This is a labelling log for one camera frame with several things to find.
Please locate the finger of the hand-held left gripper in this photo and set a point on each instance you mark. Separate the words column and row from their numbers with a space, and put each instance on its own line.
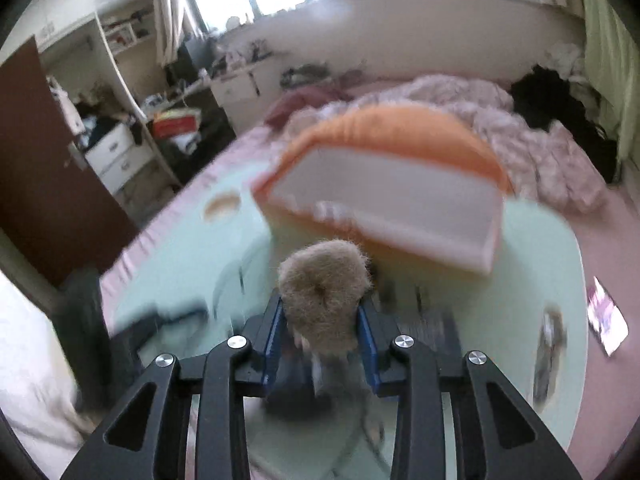
column 160, row 330

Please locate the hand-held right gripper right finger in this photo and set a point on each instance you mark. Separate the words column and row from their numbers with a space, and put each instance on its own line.
column 367, row 355

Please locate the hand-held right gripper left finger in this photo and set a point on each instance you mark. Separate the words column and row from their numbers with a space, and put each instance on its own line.
column 272, row 345

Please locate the brown fluffy plush toy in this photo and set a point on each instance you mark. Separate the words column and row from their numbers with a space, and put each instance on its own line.
column 320, row 290

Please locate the orange cardboard box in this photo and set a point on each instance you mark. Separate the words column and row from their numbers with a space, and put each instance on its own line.
column 400, row 210

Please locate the person's left forearm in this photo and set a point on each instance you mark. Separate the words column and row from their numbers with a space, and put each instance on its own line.
column 35, row 400

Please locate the mint green cartoon desktop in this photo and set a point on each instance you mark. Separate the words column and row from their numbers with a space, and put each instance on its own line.
column 190, row 260

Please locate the brown wooden door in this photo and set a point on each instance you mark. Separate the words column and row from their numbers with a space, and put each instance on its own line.
column 45, row 170

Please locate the white drawer unit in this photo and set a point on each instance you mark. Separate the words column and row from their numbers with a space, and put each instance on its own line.
column 120, row 157

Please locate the silver foil wrapper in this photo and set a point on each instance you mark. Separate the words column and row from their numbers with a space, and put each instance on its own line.
column 547, row 360

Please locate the red box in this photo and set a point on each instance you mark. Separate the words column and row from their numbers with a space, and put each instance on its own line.
column 175, row 122

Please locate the orange pillow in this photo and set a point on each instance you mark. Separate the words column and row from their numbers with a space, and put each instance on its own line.
column 400, row 130

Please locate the smartphone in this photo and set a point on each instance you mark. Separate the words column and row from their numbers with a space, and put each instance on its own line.
column 607, row 320

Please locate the dark red cloth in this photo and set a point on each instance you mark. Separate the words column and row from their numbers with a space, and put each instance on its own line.
column 300, row 102

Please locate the white drawer cabinet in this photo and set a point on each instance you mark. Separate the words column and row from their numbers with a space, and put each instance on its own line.
column 235, row 90

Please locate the pink fluffy blanket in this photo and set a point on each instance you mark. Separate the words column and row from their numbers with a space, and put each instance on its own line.
column 540, row 160

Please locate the white shelf unit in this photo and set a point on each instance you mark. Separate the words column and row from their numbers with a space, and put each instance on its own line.
column 125, row 60

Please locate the black chair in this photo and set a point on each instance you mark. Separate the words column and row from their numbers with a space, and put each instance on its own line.
column 192, row 57

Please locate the black clothes pile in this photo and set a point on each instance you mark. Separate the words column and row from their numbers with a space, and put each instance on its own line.
column 545, row 95

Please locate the beige curtain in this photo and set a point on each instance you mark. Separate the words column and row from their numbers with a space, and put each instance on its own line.
column 170, row 5

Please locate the white clothes pile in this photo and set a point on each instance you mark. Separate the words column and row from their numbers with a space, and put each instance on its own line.
column 567, row 60

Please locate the green curtain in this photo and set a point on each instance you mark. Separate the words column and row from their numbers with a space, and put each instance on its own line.
column 610, row 60

